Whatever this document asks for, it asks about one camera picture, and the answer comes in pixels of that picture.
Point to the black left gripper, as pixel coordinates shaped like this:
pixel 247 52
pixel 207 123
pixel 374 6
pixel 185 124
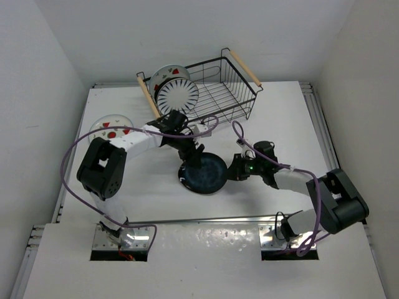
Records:
pixel 194 156

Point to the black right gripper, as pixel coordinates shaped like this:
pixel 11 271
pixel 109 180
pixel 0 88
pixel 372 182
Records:
pixel 235 170

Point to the dark blue glazed plate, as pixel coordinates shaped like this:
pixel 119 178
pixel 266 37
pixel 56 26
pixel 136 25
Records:
pixel 209 178

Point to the white plate blue stripes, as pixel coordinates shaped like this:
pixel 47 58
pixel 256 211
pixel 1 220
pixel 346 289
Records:
pixel 178 94

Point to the large watermelon plate blue rim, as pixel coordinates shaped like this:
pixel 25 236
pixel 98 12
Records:
pixel 114 127

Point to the small watermelon plate blue rim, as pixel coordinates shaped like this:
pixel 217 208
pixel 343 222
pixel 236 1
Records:
pixel 165 74

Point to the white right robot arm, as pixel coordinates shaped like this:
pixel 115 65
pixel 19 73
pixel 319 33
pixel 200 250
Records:
pixel 336 202

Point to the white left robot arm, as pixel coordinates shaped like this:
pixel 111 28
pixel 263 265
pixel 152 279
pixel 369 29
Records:
pixel 101 171

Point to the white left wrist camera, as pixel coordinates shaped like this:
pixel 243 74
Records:
pixel 201 131

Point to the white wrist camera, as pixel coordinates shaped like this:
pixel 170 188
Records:
pixel 242 144
pixel 201 131

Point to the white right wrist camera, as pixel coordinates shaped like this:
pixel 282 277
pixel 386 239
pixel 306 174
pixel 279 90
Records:
pixel 242 144

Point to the left wooden rack handle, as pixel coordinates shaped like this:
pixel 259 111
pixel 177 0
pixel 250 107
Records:
pixel 148 97

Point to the wooden rack handle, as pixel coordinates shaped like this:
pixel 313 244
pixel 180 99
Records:
pixel 249 72
pixel 148 97

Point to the black wire dish rack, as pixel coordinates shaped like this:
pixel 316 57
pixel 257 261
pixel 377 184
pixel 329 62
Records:
pixel 225 89

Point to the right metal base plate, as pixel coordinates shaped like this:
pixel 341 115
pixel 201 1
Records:
pixel 271 238

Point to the metal base plate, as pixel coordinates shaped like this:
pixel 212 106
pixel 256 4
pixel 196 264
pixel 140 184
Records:
pixel 132 239
pixel 271 238

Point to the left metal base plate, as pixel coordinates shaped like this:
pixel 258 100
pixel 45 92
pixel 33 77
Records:
pixel 132 239

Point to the right wooden rack handle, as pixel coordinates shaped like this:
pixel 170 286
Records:
pixel 249 72

